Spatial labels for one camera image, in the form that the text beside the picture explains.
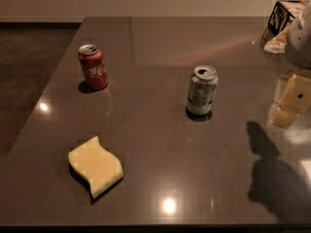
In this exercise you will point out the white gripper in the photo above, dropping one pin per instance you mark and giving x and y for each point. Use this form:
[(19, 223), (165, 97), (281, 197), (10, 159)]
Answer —
[(299, 44)]

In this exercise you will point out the silver 7up can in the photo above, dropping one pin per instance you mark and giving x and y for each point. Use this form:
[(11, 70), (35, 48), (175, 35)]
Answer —
[(203, 84)]

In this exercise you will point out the red Coca-Cola can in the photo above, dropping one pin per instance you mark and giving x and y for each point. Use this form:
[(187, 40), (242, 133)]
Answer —
[(93, 66)]

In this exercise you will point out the yellow wavy sponge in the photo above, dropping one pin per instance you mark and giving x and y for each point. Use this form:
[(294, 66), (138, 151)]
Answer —
[(100, 168)]

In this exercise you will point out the crumpled snack wrapper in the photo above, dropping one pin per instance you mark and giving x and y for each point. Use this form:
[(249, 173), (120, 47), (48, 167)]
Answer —
[(278, 43)]

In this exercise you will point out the black wire basket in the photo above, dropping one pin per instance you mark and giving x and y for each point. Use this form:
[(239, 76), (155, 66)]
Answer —
[(283, 13)]

